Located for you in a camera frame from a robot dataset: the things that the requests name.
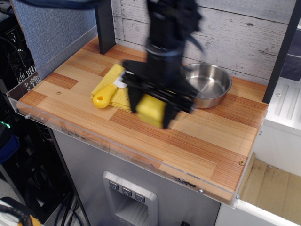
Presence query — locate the yellow folded cloth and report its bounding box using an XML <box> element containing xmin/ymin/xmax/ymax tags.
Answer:
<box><xmin>90</xmin><ymin>64</ymin><xmax>131</xmax><ymax>111</ymax></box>

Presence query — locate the silver toy fridge cabinet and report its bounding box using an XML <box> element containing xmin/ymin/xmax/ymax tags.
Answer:
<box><xmin>54</xmin><ymin>131</ymin><xmax>220</xmax><ymax>226</ymax></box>

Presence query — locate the white toy sink unit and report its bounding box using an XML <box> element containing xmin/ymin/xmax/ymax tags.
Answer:
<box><xmin>216</xmin><ymin>78</ymin><xmax>301</xmax><ymax>226</ymax></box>

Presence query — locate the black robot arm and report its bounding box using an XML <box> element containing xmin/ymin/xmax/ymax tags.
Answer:
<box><xmin>122</xmin><ymin>0</ymin><xmax>202</xmax><ymax>129</ymax></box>

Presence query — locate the dark vertical post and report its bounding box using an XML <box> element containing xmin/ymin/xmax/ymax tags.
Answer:
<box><xmin>95</xmin><ymin>0</ymin><xmax>116</xmax><ymax>55</ymax></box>
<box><xmin>262</xmin><ymin>0</ymin><xmax>301</xmax><ymax>104</ymax></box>

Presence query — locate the toy knife yellow handle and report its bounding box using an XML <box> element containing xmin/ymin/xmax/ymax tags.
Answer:
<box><xmin>92</xmin><ymin>71</ymin><xmax>127</xmax><ymax>108</ymax></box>

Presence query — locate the yellow toy bell pepper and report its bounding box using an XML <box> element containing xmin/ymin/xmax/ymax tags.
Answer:
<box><xmin>136</xmin><ymin>94</ymin><xmax>166</xmax><ymax>128</ymax></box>

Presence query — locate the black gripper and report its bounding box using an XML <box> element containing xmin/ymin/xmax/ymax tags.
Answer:
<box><xmin>122</xmin><ymin>44</ymin><xmax>198</xmax><ymax>129</ymax></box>

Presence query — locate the stainless steel pot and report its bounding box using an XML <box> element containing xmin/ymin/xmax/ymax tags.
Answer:
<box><xmin>182</xmin><ymin>63</ymin><xmax>232</xmax><ymax>109</ymax></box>

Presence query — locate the blue fabric panel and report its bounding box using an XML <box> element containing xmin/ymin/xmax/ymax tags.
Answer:
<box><xmin>11</xmin><ymin>0</ymin><xmax>97</xmax><ymax>79</ymax></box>

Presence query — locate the yellow object bottom left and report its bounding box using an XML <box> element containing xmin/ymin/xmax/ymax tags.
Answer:
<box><xmin>18</xmin><ymin>216</ymin><xmax>43</xmax><ymax>226</ymax></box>

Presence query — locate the dark right vertical post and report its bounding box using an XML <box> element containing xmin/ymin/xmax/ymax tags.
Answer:
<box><xmin>262</xmin><ymin>0</ymin><xmax>301</xmax><ymax>104</ymax></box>

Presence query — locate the dark left vertical post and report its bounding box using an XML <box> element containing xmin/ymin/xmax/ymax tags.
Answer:
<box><xmin>95</xmin><ymin>0</ymin><xmax>116</xmax><ymax>55</ymax></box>

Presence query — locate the clear acrylic table guard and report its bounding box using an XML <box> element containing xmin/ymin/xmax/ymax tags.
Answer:
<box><xmin>8</xmin><ymin>38</ymin><xmax>268</xmax><ymax>206</ymax></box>

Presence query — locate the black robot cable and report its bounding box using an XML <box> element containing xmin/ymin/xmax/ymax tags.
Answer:
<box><xmin>14</xmin><ymin>0</ymin><xmax>104</xmax><ymax>11</ymax></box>

